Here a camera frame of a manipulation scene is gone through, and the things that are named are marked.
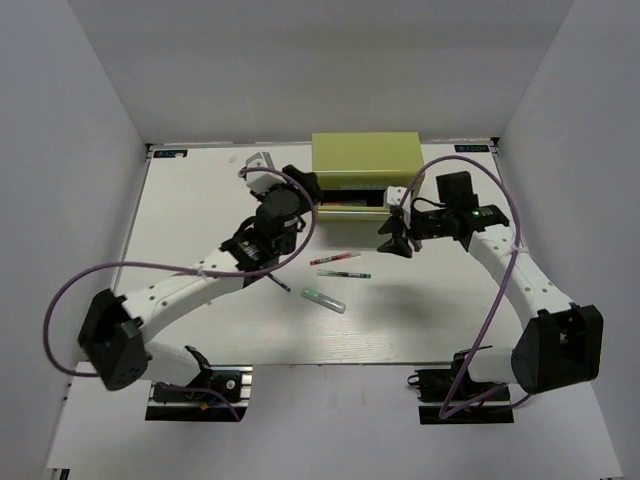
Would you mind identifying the green metal drawer toolbox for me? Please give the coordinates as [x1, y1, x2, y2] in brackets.
[311, 132, 424, 222]

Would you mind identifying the green cap highlighter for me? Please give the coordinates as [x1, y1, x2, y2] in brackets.
[301, 288, 346, 314]

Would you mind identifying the orange cap highlighter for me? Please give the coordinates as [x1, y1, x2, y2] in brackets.
[322, 199, 368, 208]

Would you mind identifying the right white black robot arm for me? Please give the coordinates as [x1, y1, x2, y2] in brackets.
[378, 171, 604, 399]

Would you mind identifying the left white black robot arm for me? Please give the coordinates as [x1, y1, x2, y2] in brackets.
[78, 160, 322, 399]

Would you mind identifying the red refill pen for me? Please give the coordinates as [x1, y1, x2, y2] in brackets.
[309, 251, 362, 266]

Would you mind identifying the green refill pen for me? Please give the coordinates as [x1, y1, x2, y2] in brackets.
[316, 270, 372, 279]

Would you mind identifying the blue pen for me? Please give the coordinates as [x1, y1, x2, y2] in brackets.
[268, 274, 291, 293]

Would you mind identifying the right corner label sticker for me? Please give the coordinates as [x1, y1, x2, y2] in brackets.
[454, 144, 491, 153]

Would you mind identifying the corner label sticker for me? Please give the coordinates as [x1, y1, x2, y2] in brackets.
[454, 144, 491, 153]
[153, 149, 188, 159]

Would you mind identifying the left corner label sticker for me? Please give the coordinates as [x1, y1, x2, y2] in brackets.
[153, 149, 188, 159]

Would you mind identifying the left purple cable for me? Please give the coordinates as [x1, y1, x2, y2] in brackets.
[43, 167, 319, 421]

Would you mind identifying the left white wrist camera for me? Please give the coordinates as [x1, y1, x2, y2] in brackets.
[238, 152, 283, 195]

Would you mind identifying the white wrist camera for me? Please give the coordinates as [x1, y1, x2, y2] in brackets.
[238, 152, 283, 195]
[383, 186, 411, 226]

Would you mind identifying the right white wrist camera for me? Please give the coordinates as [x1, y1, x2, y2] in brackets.
[383, 186, 411, 226]

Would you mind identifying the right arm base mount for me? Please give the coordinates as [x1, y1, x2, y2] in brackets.
[407, 352, 516, 427]

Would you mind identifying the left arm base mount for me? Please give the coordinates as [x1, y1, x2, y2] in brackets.
[145, 366, 253, 423]

